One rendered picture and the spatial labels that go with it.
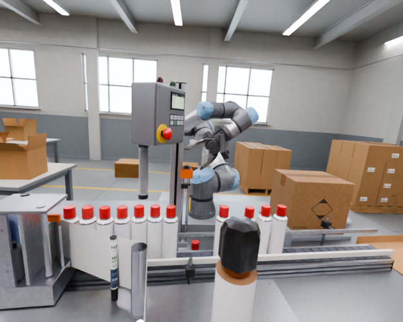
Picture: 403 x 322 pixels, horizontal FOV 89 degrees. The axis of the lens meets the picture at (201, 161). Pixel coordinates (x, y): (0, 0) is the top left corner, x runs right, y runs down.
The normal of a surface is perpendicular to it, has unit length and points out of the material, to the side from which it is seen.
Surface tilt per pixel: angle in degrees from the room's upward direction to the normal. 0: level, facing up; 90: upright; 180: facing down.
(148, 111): 90
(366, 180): 90
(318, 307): 0
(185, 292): 0
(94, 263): 90
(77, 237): 90
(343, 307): 0
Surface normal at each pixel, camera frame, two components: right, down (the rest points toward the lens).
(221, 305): -0.64, 0.11
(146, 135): -0.44, 0.15
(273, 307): 0.07, -0.98
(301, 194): 0.07, 0.21
